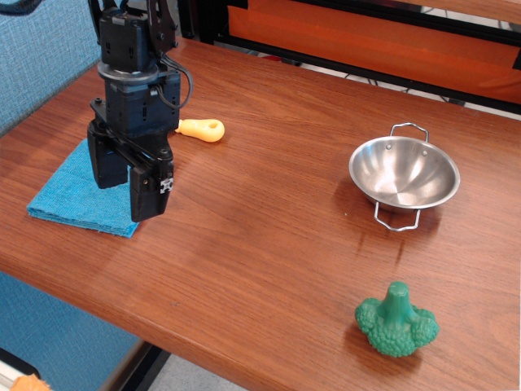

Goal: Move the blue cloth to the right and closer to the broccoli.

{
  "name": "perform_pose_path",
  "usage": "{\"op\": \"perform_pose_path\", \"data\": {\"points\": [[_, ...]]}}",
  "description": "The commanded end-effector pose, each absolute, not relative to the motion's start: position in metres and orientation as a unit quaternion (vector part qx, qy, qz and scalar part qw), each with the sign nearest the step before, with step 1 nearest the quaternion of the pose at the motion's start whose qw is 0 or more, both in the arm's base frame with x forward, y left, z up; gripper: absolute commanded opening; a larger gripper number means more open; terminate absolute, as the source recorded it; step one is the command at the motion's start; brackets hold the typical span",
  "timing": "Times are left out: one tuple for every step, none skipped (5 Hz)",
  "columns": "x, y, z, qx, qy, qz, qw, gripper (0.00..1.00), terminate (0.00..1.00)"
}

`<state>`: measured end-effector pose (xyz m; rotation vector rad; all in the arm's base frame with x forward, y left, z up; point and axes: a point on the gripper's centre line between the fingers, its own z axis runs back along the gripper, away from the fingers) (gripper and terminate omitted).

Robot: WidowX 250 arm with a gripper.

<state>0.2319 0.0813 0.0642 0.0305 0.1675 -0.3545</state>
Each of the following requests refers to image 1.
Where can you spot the green toy broccoli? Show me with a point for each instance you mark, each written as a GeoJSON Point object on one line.
{"type": "Point", "coordinates": [394, 326]}

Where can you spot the orange panel with black frame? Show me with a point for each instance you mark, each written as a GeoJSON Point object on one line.
{"type": "Point", "coordinates": [440, 48]}

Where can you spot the yellow handled toy knife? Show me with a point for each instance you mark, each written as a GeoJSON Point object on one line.
{"type": "Point", "coordinates": [208, 130]}

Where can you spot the black metal table leg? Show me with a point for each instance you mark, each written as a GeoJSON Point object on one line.
{"type": "Point", "coordinates": [138, 369]}

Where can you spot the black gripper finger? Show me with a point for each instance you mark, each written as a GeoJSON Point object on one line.
{"type": "Point", "coordinates": [149, 193]}
{"type": "Point", "coordinates": [109, 168]}

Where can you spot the blue cloth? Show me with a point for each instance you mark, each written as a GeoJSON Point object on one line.
{"type": "Point", "coordinates": [72, 197]}

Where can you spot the steel bowl with handles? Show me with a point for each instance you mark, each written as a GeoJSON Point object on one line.
{"type": "Point", "coordinates": [404, 173]}

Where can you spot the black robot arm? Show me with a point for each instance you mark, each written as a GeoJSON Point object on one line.
{"type": "Point", "coordinates": [133, 38]}

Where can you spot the orange object at corner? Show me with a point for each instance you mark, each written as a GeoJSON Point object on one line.
{"type": "Point", "coordinates": [29, 383]}

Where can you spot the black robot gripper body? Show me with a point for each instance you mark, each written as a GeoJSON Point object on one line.
{"type": "Point", "coordinates": [140, 109]}

